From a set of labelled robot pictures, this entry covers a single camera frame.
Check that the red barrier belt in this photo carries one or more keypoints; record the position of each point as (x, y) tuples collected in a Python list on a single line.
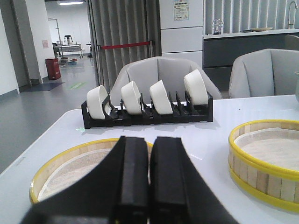
[(128, 45)]

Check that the white refrigerator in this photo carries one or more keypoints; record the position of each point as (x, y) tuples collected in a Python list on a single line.
[(181, 23)]

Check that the grey chair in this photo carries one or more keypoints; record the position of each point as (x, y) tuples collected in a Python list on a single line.
[(266, 72), (148, 71)]

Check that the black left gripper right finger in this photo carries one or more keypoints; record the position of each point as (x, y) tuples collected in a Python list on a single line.
[(178, 193)]

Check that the white bowl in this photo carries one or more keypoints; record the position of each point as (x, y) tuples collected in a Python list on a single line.
[(131, 98), (195, 86), (160, 100), (95, 98)]

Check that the black dish rack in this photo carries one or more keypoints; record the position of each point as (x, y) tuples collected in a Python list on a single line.
[(149, 115)]

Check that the right grey chair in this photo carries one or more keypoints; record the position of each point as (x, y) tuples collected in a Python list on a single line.
[(266, 72)]

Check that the left grey chair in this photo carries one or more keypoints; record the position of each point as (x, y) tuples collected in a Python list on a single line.
[(148, 71)]

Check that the red trash bin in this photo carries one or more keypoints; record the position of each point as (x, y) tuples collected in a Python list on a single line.
[(53, 69)]

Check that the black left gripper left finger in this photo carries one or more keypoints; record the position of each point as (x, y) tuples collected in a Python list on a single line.
[(114, 192)]

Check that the bamboo steamer tray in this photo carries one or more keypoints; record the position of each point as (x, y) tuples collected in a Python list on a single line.
[(263, 159), (68, 167)]

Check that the dark counter cabinet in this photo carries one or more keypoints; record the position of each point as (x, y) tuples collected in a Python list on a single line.
[(220, 51)]

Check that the yellow plate on counter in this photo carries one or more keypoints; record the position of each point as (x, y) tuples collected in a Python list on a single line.
[(261, 29)]

